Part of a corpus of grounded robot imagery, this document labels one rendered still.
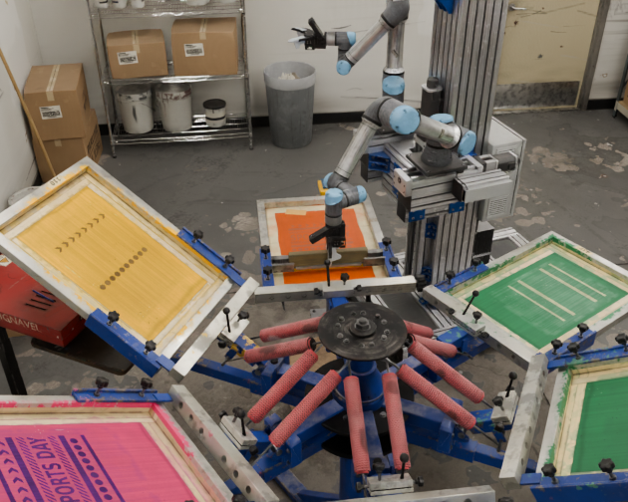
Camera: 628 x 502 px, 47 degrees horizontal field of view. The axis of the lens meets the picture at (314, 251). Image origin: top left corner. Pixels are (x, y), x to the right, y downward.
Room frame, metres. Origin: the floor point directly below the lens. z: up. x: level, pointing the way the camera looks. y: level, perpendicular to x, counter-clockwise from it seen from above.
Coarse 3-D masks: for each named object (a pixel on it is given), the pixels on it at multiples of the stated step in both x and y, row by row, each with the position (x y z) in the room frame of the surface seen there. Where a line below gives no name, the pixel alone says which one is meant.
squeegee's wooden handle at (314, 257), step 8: (344, 248) 2.69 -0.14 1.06; (352, 248) 2.69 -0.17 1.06; (360, 248) 2.69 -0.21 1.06; (288, 256) 2.66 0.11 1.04; (296, 256) 2.64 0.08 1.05; (304, 256) 2.65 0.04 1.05; (312, 256) 2.65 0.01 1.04; (320, 256) 2.66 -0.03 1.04; (344, 256) 2.67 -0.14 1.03; (352, 256) 2.67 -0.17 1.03; (360, 256) 2.68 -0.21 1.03; (296, 264) 2.64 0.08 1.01; (304, 264) 2.65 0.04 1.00; (312, 264) 2.65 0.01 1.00; (320, 264) 2.66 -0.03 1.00
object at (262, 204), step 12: (264, 204) 3.22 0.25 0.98; (276, 204) 3.22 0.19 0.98; (288, 204) 3.23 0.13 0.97; (300, 204) 3.24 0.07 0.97; (312, 204) 3.24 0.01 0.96; (324, 204) 3.25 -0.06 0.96; (264, 216) 3.08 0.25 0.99; (372, 216) 3.08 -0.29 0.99; (264, 228) 2.97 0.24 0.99; (372, 228) 2.98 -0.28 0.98; (264, 240) 2.86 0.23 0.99
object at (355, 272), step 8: (352, 208) 3.21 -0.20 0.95; (320, 216) 3.14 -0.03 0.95; (344, 216) 3.14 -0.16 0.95; (352, 216) 3.14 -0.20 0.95; (352, 224) 3.06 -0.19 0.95; (352, 232) 2.99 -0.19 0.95; (360, 232) 2.99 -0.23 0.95; (360, 240) 2.92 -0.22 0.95; (336, 272) 2.65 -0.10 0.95; (344, 272) 2.65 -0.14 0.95; (352, 272) 2.65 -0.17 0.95; (360, 272) 2.65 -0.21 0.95; (368, 272) 2.65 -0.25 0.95
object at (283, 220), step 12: (276, 216) 3.14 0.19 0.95; (288, 216) 3.14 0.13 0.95; (300, 216) 3.14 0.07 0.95; (312, 216) 3.14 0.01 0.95; (288, 240) 2.92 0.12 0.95; (288, 252) 2.82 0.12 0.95; (288, 276) 2.62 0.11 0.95; (300, 276) 2.62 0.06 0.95; (312, 276) 2.62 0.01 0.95; (324, 276) 2.62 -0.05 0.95
